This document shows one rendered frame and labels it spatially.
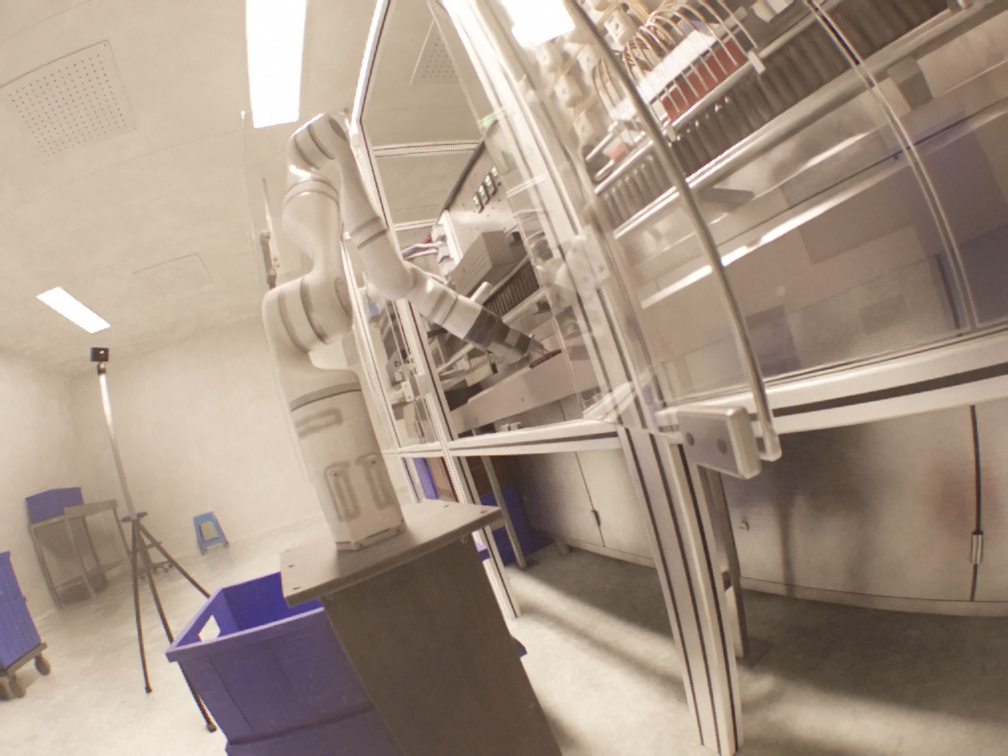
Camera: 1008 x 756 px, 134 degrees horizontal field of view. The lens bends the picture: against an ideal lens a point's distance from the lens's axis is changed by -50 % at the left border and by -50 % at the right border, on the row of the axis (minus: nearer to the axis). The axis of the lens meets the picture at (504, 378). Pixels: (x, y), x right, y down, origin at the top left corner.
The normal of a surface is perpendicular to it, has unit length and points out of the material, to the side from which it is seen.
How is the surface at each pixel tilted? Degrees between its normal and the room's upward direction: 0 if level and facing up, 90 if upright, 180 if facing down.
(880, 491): 90
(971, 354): 90
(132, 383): 90
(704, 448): 90
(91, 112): 180
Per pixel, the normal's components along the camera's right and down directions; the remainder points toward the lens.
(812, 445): -0.87, 0.26
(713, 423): -0.95, 0.32
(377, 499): 0.51, -0.21
